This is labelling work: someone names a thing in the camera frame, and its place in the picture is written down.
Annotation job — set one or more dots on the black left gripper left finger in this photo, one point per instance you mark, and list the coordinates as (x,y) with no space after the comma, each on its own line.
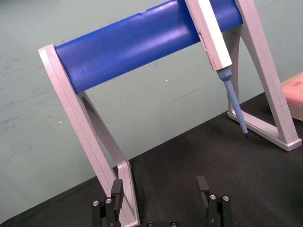
(117,196)

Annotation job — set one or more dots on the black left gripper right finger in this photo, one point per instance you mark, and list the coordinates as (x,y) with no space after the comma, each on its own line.
(214,205)

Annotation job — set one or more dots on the black table cloth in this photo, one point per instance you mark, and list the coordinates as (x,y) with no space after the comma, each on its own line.
(189,170)

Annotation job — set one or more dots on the pink pipette tip box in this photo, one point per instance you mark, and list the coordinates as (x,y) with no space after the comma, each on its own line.
(294,94)

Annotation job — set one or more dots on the grey stand with blue bar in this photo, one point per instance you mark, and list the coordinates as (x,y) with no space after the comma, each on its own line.
(132,45)

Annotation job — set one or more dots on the white pipette with blue tip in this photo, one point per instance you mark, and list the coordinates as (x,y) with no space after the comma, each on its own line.
(214,37)

